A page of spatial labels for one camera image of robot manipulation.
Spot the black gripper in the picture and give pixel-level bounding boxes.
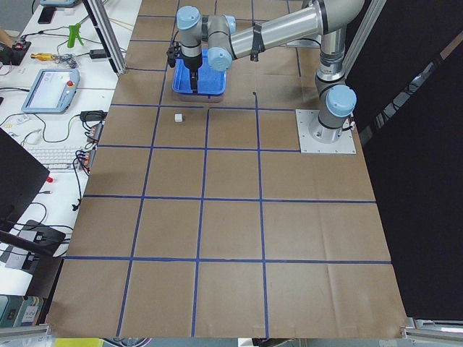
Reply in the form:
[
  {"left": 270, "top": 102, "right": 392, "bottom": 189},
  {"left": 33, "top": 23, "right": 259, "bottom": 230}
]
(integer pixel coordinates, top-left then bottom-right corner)
[{"left": 182, "top": 54, "right": 201, "bottom": 93}]

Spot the white block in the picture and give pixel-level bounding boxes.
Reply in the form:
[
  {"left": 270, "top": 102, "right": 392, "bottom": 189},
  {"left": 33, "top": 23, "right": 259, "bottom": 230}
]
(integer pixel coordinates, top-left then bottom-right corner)
[{"left": 174, "top": 113, "right": 183, "bottom": 122}]

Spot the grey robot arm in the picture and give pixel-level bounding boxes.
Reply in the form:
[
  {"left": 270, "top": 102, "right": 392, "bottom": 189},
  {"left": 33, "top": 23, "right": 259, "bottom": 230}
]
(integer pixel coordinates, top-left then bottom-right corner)
[{"left": 166, "top": 1, "right": 364, "bottom": 144}]

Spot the blue plastic tray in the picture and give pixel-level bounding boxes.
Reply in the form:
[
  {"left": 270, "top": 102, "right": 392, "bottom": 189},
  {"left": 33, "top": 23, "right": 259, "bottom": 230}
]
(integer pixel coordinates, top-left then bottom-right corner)
[{"left": 171, "top": 48, "right": 226, "bottom": 96}]

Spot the green clamp tool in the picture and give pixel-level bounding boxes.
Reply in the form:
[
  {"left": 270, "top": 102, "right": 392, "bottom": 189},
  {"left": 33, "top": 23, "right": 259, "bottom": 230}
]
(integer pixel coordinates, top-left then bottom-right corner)
[{"left": 67, "top": 23, "right": 84, "bottom": 48}]

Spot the teach pendant tablet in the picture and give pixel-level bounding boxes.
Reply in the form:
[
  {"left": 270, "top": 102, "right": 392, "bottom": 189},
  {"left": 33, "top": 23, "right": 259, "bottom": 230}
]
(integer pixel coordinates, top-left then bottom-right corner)
[{"left": 21, "top": 69, "right": 80, "bottom": 113}]

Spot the black phone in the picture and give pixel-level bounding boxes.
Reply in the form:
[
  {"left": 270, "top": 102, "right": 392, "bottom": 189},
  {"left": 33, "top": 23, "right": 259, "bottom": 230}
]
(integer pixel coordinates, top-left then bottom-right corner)
[{"left": 38, "top": 7, "right": 56, "bottom": 25}]

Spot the white keyboard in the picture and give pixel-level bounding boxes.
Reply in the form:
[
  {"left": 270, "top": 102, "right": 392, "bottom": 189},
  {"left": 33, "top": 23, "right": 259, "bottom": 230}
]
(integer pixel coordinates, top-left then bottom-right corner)
[{"left": 25, "top": 145, "right": 89, "bottom": 171}]

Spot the black monitor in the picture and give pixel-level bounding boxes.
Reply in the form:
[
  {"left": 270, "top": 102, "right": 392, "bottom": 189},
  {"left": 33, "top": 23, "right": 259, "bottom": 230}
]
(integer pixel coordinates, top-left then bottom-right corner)
[{"left": 0, "top": 130, "right": 49, "bottom": 231}]

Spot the black monitor stand base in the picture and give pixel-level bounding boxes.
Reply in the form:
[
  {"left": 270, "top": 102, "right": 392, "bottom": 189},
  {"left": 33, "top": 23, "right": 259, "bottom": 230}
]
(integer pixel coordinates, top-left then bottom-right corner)
[{"left": 18, "top": 220, "right": 66, "bottom": 256}]

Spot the aluminium frame post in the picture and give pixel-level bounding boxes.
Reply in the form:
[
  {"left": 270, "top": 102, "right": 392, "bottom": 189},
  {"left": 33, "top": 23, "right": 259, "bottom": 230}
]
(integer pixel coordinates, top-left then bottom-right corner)
[{"left": 82, "top": 0, "right": 127, "bottom": 76}]

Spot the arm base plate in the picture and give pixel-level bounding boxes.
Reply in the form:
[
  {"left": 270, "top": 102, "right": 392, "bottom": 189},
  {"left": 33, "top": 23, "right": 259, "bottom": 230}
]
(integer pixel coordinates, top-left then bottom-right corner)
[{"left": 295, "top": 109, "right": 357, "bottom": 155}]

